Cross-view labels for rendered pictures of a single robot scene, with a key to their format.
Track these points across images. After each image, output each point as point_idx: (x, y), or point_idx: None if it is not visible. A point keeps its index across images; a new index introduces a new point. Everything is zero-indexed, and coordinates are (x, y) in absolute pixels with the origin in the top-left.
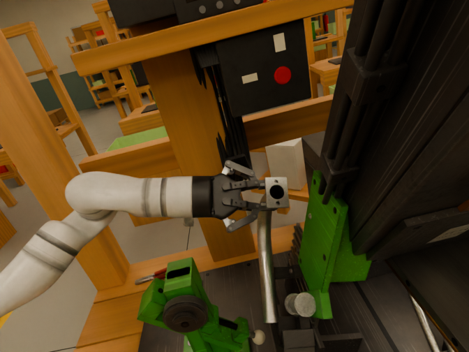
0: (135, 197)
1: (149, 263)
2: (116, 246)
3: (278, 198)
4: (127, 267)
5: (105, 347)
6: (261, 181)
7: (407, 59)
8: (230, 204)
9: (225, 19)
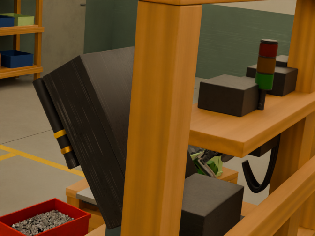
0: None
1: (305, 235)
2: (313, 207)
3: (202, 169)
4: (309, 226)
5: (249, 211)
6: (206, 155)
7: None
8: (204, 151)
9: None
